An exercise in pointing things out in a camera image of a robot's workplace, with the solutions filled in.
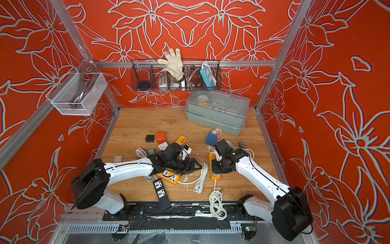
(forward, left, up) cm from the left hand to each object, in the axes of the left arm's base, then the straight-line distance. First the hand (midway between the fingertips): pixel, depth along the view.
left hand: (199, 169), depth 76 cm
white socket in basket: (+48, +26, +19) cm, 58 cm away
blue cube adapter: (+22, -7, -4) cm, 23 cm away
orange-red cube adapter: (+23, +26, -6) cm, 35 cm away
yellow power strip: (-6, +14, +4) cm, 16 cm away
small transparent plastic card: (+7, +50, -9) cm, 51 cm away
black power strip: (-11, +19, -9) cm, 23 cm away
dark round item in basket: (+50, +40, +14) cm, 65 cm away
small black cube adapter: (+24, +35, -10) cm, 43 cm away
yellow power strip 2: (-1, -8, -6) cm, 10 cm away
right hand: (+2, -7, -4) cm, 8 cm away
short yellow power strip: (+23, +12, -8) cm, 27 cm away
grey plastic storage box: (+37, -11, +6) cm, 39 cm away
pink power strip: (+30, -11, -7) cm, 33 cm away
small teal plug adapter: (+13, +31, -9) cm, 35 cm away
